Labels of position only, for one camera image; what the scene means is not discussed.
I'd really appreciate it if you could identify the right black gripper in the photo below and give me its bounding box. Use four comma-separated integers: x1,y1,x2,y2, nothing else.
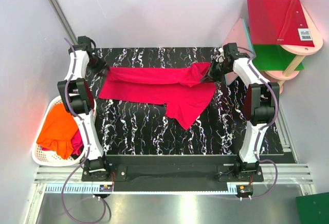
200,59,231,84

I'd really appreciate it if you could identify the crimson red t shirt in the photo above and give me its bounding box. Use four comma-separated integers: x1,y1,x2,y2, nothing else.
98,62,216,130

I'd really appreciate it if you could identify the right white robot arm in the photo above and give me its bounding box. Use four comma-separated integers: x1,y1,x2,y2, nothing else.
201,43,280,181

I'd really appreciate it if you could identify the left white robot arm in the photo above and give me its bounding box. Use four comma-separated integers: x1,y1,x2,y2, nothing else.
57,36,111,181

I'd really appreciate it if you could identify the pink board teal edge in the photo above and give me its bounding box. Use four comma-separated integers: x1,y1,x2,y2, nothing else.
222,18,259,87

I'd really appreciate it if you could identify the green acrylic sheet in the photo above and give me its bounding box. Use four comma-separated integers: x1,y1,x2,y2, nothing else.
252,44,297,71

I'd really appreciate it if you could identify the orange t shirt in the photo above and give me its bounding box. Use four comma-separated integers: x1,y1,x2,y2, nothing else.
36,103,79,160

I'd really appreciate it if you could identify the magenta t shirt in basket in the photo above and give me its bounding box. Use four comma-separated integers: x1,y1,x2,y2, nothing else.
36,131,83,159

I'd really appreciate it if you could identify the pink wooden tiered shelf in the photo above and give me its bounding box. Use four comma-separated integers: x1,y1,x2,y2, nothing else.
246,0,324,99

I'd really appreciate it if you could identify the red acrylic sheet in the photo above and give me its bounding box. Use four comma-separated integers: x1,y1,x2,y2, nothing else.
247,0,314,47

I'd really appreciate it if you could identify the white plastic laundry basket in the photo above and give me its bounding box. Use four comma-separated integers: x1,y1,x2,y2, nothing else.
31,96,104,167

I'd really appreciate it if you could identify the dark green board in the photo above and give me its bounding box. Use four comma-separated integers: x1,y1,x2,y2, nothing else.
296,192,329,224

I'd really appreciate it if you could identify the aluminium frame rail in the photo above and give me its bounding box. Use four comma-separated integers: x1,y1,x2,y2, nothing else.
48,0,78,44

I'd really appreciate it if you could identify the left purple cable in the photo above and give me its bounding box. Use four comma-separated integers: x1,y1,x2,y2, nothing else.
61,38,112,224

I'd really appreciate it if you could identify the purple cable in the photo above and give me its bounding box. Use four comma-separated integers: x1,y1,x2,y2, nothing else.
236,46,279,200
61,38,112,224

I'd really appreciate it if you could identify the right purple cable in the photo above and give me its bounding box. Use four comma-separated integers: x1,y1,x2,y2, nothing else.
236,46,279,200

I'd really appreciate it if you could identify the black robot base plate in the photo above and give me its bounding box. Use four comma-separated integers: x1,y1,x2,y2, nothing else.
81,154,296,192

